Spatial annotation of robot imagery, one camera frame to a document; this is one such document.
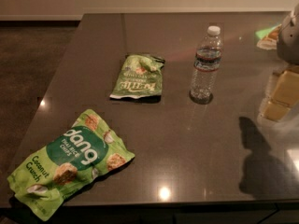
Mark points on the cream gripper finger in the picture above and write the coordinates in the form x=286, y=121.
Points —
x=281, y=95

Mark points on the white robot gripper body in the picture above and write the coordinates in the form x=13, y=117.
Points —
x=290, y=42

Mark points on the clear plastic water bottle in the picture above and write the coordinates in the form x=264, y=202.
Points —
x=206, y=65

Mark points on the green snack bag at edge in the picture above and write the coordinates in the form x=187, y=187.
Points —
x=268, y=38

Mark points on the green kettle chip bag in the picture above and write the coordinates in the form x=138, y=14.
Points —
x=139, y=77

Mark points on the green Dang rice chip bag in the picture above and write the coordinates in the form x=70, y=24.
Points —
x=54, y=173

